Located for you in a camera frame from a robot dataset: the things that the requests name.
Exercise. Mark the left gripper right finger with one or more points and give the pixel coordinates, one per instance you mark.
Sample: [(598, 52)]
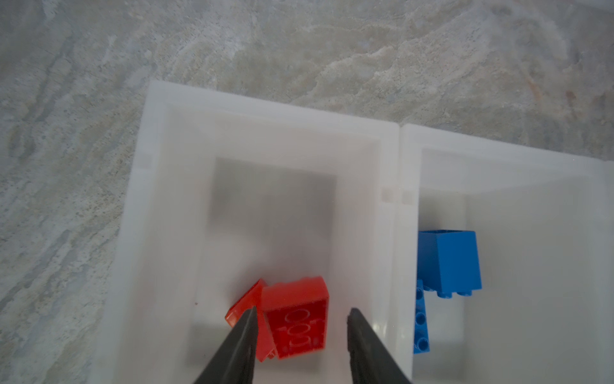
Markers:
[(370, 361)]

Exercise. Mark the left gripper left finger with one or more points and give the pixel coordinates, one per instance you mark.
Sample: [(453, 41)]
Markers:
[(233, 362)]

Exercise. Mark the blue lego brick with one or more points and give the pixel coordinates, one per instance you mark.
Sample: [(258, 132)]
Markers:
[(421, 335), (448, 262)]

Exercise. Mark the long red lego brick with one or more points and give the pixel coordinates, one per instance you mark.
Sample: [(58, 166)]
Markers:
[(297, 315)]

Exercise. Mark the white bin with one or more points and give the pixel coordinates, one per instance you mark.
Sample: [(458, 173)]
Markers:
[(544, 231), (226, 190)]

